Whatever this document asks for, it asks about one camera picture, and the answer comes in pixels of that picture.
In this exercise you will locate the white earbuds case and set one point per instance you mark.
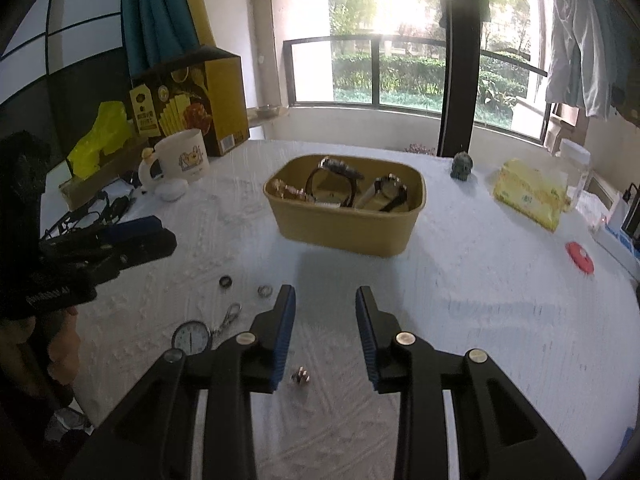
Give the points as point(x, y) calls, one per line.
point(170, 190)

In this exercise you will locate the black balcony railing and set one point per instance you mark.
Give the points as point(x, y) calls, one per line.
point(407, 74)

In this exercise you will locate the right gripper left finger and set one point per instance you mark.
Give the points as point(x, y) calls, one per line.
point(150, 433)

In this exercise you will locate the tan rectangular tray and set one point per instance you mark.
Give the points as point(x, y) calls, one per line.
point(325, 223)

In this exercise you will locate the neon yellow plastic bag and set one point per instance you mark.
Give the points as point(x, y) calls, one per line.
point(109, 133)

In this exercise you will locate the clear plastic jar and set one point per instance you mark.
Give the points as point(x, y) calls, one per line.
point(577, 160)

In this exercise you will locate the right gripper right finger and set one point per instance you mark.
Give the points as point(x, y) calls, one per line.
point(499, 433)

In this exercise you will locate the left hand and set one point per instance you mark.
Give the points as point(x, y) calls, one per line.
point(40, 350)

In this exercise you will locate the white tablecloth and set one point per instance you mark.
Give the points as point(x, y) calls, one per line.
point(475, 274)

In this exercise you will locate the brown strap wristwatch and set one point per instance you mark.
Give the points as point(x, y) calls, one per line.
point(386, 192)

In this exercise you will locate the yellow tissue pack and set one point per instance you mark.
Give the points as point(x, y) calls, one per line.
point(538, 194)

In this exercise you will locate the white power strip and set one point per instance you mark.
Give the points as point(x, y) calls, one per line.
point(618, 230)

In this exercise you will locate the teal curtain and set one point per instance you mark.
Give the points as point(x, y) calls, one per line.
point(156, 31)

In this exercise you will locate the small silver earring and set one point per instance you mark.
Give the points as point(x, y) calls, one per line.
point(301, 376)

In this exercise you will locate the silver pocket watch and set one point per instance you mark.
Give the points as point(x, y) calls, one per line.
point(195, 337)

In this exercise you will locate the black door frame post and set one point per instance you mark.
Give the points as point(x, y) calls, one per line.
point(461, 75)

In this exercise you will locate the light blue hanging shirt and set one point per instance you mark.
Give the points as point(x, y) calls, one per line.
point(578, 71)

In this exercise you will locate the dried flower pot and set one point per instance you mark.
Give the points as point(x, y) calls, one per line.
point(417, 148)

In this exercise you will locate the yellow curtain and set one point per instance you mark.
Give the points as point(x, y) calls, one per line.
point(201, 22)

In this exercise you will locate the green frog figurine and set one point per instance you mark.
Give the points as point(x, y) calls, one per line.
point(461, 166)

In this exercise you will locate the yellow brown snack box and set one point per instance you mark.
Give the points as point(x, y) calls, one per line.
point(200, 90)

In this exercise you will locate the red round lid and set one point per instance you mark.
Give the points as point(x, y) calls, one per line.
point(580, 257)

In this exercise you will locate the white cartoon mug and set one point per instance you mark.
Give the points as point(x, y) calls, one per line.
point(181, 155)

